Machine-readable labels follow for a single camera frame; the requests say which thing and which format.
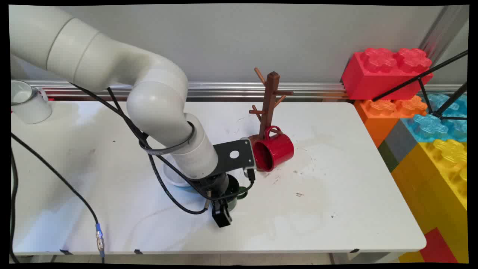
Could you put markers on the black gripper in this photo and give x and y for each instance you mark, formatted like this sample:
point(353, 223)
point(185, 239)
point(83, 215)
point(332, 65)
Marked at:
point(214, 186)

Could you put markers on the red enamel mug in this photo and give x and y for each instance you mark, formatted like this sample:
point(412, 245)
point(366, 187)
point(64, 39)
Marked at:
point(280, 149)

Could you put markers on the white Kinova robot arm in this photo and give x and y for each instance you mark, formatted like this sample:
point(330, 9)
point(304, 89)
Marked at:
point(157, 97)

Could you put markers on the dark green glass mug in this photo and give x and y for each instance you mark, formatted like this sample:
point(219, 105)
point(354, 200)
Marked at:
point(242, 193)

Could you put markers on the white bowl with blue base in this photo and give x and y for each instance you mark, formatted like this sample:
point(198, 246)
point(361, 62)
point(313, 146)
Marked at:
point(173, 179)

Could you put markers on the brown wooden mug tree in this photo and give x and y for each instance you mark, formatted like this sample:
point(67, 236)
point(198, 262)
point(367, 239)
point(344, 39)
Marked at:
point(270, 101)

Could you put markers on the big dark green toy brick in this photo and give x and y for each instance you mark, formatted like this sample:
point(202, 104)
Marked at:
point(388, 157)

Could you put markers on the big orange toy brick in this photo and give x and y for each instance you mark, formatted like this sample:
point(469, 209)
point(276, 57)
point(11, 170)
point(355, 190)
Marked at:
point(377, 119)

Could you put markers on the big grey toy brick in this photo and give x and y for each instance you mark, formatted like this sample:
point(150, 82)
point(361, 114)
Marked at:
point(400, 139)

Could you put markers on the big red toy brick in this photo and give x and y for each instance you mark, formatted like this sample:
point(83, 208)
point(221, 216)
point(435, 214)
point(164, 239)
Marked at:
point(377, 76)

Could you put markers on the big yellow toy brick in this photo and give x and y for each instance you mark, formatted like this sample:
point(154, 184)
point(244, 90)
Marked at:
point(433, 186)

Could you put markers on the white enamel mug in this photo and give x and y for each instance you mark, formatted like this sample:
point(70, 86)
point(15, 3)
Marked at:
point(31, 108)

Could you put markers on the small red toy brick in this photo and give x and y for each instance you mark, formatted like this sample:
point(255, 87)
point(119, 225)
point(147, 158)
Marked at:
point(437, 248)

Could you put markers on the big blue toy brick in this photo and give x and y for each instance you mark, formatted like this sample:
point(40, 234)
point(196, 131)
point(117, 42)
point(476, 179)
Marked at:
point(429, 127)

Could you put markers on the black tripod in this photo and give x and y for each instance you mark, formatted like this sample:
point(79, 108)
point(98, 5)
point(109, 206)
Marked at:
point(410, 81)

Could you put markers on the black metal camera bracket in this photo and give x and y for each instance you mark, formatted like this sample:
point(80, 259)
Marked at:
point(224, 157)

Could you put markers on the aluminium rail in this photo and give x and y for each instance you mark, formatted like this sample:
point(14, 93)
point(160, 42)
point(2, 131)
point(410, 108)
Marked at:
point(224, 89)

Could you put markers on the aluminium upright post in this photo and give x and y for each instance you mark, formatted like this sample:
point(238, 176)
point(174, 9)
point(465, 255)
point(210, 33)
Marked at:
point(444, 30)

